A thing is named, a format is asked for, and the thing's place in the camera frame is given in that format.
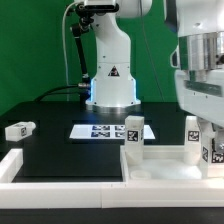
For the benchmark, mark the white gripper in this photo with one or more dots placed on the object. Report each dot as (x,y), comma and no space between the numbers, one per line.
(204,99)

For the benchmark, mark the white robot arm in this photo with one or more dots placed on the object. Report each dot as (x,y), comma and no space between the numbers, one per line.
(198,57)

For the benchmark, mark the white square table top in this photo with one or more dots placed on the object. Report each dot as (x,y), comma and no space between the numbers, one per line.
(168,163)

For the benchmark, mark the white sheet with tags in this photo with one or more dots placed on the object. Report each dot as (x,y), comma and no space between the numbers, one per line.
(88,131)

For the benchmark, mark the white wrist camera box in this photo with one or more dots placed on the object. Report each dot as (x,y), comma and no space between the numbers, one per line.
(175,59)

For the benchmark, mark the white U-shaped fence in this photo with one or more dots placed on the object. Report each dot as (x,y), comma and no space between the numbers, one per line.
(151,193)

